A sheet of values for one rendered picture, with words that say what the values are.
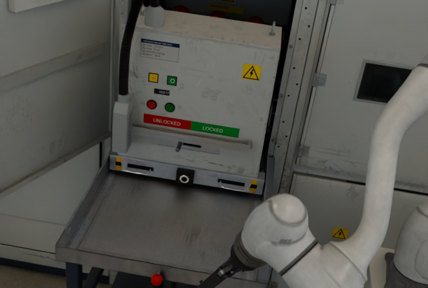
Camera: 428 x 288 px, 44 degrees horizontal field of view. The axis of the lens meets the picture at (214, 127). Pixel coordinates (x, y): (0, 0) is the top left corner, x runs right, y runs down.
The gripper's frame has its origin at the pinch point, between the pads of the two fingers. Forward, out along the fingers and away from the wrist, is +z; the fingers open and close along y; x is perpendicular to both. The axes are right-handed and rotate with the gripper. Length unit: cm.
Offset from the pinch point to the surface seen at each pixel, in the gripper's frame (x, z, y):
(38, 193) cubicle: -82, 95, 3
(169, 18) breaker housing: -77, -4, -36
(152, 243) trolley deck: -22.2, 24.9, 0.1
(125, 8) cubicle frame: -96, 10, -34
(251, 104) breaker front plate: -39, 0, -43
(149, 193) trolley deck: -40, 36, -13
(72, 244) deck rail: -34.4, 27.7, 19.5
